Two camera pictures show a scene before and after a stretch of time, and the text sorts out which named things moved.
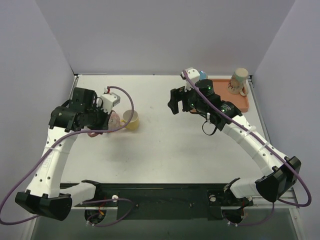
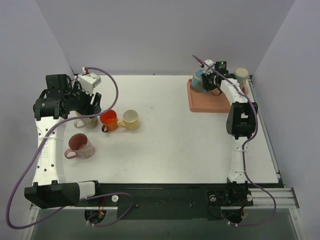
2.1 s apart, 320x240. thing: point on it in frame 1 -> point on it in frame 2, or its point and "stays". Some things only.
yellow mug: x=133 y=124 stays
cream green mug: x=238 y=84 stays
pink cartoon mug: x=114 y=124 -> x=80 y=147
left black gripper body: x=104 y=120 -> x=88 y=106
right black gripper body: x=181 y=99 -> x=207 y=81
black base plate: x=165 y=201 stays
